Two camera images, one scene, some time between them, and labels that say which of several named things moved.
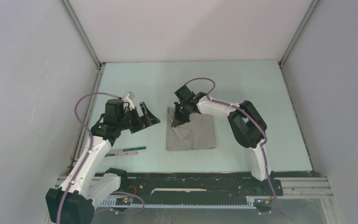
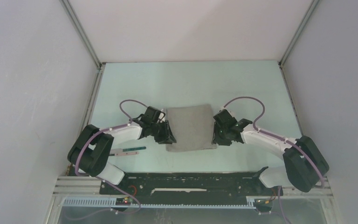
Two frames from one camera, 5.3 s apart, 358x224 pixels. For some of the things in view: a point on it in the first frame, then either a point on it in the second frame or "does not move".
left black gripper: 149,119 → 167,137
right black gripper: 178,120 → 216,138
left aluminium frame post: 75,19 does not move
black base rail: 195,185 does not move
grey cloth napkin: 197,133 does not move
